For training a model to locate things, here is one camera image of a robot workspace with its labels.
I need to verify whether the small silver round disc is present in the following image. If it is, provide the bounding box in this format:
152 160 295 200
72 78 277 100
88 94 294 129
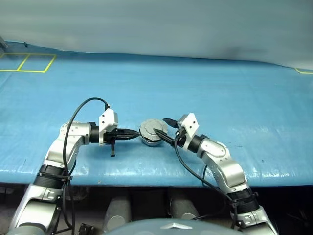
139 118 165 141

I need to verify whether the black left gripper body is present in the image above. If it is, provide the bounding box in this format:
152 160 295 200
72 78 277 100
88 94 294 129
104 129 119 158

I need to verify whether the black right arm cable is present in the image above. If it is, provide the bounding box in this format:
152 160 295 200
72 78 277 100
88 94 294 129
174 137 239 230

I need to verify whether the blue table cover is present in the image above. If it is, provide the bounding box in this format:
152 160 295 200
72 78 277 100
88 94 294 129
0 41 313 188

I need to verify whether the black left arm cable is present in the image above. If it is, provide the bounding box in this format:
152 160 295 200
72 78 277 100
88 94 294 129
62 97 111 231

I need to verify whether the grey robot torso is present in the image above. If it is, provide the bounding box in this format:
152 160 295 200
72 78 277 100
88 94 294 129
102 219 218 235

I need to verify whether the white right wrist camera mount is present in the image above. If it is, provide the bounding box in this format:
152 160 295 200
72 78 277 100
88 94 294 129
178 113 199 150

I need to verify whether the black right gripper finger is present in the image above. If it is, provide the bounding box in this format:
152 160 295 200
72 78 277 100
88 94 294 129
153 128 177 147
162 117 179 128

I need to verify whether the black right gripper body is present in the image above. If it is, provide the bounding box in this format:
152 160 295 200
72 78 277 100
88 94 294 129
174 128 187 148

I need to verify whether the grey rounded robot leg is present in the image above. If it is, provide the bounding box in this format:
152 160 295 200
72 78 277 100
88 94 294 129
168 195 200 221
104 195 133 232

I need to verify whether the small black block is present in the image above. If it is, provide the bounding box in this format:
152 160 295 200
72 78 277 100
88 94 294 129
78 223 95 235

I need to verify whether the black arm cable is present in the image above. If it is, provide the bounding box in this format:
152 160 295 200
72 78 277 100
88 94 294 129
62 97 111 231
174 137 239 230

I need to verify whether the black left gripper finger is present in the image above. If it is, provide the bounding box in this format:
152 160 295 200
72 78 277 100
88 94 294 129
116 128 140 135
116 134 138 141

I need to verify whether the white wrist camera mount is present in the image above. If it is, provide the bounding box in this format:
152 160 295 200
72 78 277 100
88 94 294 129
178 113 199 150
98 109 119 146

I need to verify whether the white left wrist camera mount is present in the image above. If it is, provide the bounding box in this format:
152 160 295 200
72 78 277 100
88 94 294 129
98 109 119 146

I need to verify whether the white backdrop sheet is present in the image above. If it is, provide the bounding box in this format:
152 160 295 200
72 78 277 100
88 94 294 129
0 0 313 71

